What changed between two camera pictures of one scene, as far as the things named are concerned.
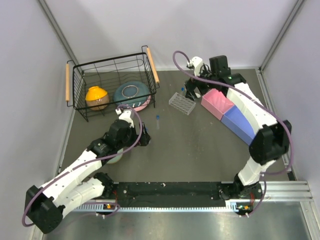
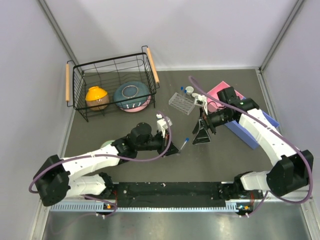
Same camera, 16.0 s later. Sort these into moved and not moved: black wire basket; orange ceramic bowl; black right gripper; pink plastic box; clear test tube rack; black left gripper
Moved: black left gripper; black right gripper
Not moved: pink plastic box; black wire basket; clear test tube rack; orange ceramic bowl
